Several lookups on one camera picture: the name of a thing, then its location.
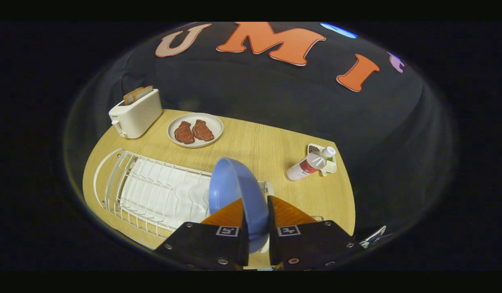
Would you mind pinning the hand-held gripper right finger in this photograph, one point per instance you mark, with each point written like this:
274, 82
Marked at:
312, 244

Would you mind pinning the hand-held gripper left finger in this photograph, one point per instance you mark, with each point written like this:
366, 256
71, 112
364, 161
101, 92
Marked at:
202, 244

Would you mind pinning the blue plate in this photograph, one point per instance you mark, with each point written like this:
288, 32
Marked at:
234, 183

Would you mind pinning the white divided condiment dish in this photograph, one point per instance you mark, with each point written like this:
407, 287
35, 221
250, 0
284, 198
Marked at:
331, 166

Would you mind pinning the white plate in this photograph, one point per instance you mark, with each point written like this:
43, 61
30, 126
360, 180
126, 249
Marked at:
196, 142

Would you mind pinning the clear bottle with red label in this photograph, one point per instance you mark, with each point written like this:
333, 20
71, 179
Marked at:
306, 167

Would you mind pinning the red meat piece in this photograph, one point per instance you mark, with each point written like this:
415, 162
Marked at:
184, 133
203, 130

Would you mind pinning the white toaster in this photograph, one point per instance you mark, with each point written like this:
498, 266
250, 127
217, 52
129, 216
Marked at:
137, 118

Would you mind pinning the toast slice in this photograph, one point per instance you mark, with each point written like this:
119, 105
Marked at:
131, 97
145, 91

